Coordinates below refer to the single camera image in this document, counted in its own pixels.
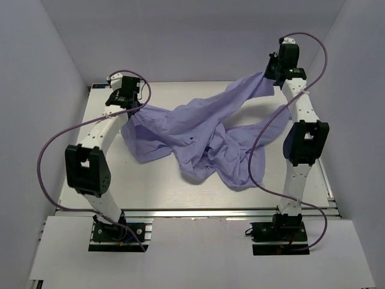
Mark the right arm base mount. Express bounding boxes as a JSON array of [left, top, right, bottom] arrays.
[[245, 213, 310, 256]]

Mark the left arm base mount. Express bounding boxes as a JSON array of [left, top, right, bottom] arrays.
[[88, 217, 152, 252]]

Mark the left blue table label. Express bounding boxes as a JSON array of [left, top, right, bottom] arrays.
[[91, 84, 109, 89]]

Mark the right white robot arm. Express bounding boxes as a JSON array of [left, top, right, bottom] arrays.
[[265, 36, 330, 240]]

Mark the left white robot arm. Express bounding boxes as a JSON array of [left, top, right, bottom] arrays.
[[65, 70, 143, 240]]

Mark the purple jacket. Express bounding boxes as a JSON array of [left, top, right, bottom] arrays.
[[121, 72, 291, 190]]

